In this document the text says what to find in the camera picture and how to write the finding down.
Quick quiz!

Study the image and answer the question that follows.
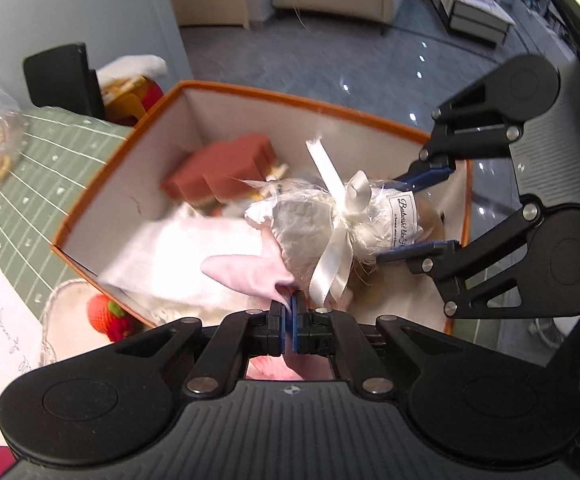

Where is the black chair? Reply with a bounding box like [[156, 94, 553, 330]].
[[22, 42, 106, 121]]

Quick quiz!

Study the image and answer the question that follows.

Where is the white cloth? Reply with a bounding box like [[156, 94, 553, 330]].
[[99, 204, 273, 313]]

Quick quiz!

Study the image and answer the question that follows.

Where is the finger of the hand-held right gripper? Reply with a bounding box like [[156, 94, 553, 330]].
[[374, 204, 577, 321], [391, 71, 524, 192]]

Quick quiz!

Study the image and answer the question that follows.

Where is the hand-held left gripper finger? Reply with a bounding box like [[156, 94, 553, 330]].
[[293, 294, 467, 398], [112, 294, 295, 398]]

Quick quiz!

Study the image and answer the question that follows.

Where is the dark red box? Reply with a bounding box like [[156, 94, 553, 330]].
[[162, 132, 277, 207]]

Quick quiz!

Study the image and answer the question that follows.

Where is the orange cardboard box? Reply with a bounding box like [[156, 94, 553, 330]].
[[51, 80, 472, 336]]

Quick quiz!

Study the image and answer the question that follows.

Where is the white fluffy hat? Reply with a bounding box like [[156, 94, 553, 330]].
[[95, 54, 168, 128]]

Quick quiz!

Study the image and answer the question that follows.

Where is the pink cloth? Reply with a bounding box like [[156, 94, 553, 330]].
[[202, 253, 336, 381]]

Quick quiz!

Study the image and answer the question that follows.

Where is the red crochet strawberry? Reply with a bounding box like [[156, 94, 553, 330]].
[[86, 294, 139, 343]]

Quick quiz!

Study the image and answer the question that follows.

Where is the cellophane gift bag with ribbon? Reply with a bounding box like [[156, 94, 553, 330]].
[[244, 136, 424, 307]]

